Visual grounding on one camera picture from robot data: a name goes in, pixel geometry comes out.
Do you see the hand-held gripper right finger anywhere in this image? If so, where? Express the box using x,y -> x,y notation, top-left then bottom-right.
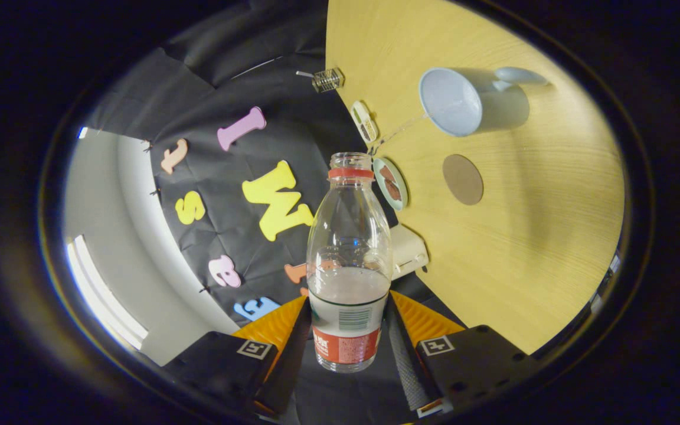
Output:
384,289 -> 541,420

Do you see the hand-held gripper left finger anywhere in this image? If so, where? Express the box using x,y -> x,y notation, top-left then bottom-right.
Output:
162,295 -> 312,421

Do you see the clear plastic juice bottle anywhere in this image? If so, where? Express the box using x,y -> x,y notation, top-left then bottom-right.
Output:
306,152 -> 393,374

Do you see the round brown coaster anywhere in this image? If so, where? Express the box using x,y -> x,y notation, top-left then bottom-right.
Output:
442,154 -> 485,206

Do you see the pale blue cup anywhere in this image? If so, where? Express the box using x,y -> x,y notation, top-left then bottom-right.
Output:
419,66 -> 548,138

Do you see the white toaster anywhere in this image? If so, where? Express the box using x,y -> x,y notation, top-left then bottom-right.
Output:
390,223 -> 430,281

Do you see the wooden table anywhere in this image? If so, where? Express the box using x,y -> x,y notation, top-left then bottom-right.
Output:
323,0 -> 625,355

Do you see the round green plate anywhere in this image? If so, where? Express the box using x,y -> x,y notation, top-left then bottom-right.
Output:
372,156 -> 408,212

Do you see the ceiling light panel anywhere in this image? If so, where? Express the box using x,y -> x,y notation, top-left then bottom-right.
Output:
66,235 -> 149,350

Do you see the white compartment dish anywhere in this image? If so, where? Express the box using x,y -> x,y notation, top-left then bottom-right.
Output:
351,100 -> 379,143

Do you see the black backdrop cloth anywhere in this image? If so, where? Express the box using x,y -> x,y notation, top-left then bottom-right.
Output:
83,0 -> 470,425

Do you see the metal wire basket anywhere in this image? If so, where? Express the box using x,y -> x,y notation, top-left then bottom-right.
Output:
312,67 -> 345,94

